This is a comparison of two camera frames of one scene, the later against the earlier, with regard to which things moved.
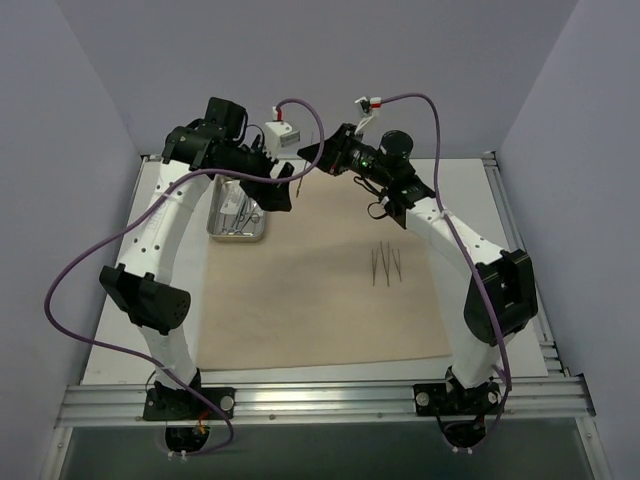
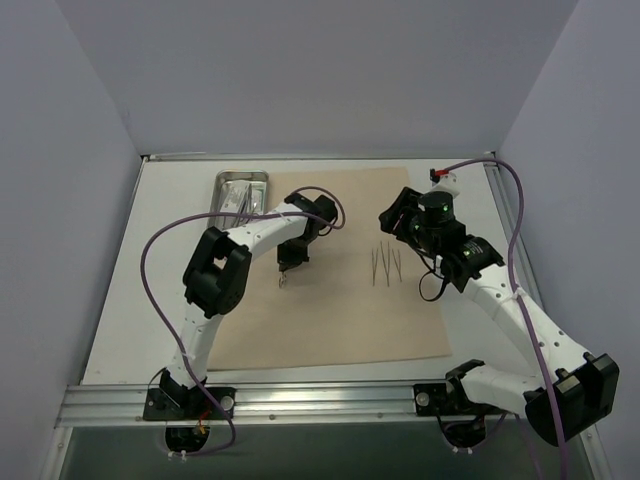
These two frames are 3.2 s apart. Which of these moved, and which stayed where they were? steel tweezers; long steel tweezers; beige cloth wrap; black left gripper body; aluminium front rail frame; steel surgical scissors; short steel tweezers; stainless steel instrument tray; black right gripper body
Moved: black right gripper body; steel surgical scissors; black left gripper body
Stayed: short steel tweezers; long steel tweezers; aluminium front rail frame; beige cloth wrap; stainless steel instrument tray; steel tweezers
